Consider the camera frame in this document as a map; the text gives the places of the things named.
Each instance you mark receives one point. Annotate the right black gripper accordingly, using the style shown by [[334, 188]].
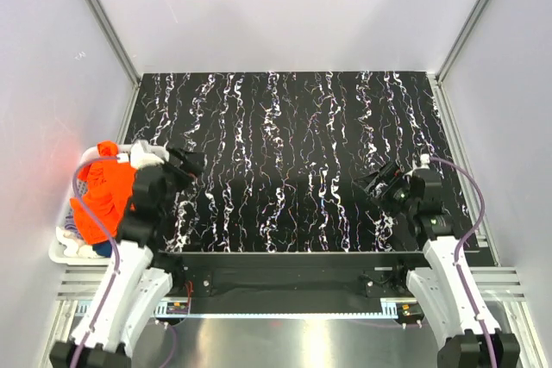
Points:
[[379, 183]]

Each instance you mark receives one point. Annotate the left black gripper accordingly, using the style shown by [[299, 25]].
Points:
[[185, 162]]

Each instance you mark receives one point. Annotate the orange t shirt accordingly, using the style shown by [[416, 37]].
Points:
[[109, 186]]

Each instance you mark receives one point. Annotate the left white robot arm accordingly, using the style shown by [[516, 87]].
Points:
[[131, 288]]

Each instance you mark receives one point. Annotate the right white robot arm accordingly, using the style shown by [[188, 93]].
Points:
[[465, 330]]

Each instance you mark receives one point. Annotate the black marble pattern mat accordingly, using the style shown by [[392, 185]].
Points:
[[282, 150]]

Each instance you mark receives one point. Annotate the right orange connector box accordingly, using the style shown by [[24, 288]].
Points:
[[410, 310]]

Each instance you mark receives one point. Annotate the orange connector box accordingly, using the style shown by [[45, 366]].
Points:
[[178, 307], [410, 310]]

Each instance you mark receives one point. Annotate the navy blue t shirt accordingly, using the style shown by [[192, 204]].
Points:
[[103, 249]]

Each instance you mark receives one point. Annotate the lavender t shirt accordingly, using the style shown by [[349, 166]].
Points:
[[69, 222]]

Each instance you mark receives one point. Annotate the white t shirt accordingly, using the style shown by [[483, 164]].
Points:
[[74, 247]]

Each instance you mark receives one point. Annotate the left orange connector box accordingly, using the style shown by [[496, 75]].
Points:
[[178, 307]]

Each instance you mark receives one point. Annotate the white plastic laundry basket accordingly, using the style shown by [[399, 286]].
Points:
[[56, 250]]

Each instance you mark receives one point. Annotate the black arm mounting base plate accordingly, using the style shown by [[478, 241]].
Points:
[[219, 274]]

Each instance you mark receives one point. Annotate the white slotted cable duct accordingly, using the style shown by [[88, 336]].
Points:
[[375, 311]]

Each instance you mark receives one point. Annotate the left aluminium frame post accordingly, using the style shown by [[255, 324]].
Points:
[[114, 41]]

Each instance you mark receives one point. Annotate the aluminium frame post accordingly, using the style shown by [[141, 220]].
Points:
[[473, 18], [114, 41]]

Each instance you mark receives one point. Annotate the right aluminium frame post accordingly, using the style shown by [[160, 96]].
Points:
[[473, 18]]

